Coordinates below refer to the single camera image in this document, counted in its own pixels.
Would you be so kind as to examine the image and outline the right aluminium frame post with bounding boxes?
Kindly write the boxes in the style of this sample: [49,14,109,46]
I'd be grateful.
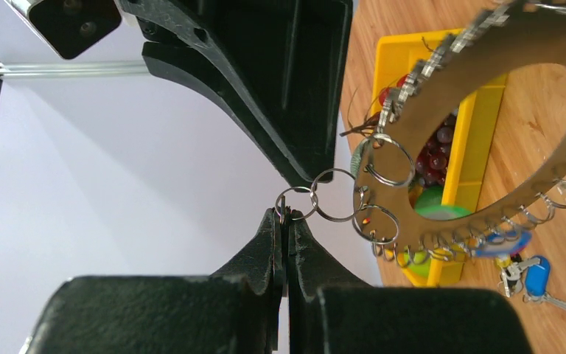
[0,60,149,80]

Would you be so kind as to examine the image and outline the netted green melon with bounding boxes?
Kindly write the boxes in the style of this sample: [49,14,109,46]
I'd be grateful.
[349,139,367,177]

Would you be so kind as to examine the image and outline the purple grape bunch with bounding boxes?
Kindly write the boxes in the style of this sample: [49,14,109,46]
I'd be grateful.
[415,110,458,189]

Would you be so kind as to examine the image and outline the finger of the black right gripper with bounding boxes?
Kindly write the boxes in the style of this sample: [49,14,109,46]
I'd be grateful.
[120,1,354,187]

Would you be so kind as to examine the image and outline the yellow plastic tray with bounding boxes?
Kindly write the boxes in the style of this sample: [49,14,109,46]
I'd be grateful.
[369,30,507,287]

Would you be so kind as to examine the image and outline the light green apple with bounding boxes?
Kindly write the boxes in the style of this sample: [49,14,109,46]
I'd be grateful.
[397,186,472,288]

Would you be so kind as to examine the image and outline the key bunch with coloured tags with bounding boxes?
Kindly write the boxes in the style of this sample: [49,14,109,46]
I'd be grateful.
[470,231,566,311]

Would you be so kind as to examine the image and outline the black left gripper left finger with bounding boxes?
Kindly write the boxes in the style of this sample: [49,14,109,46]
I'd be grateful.
[21,209,282,353]

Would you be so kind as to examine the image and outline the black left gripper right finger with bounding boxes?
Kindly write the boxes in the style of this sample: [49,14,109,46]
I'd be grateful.
[287,215,532,353]

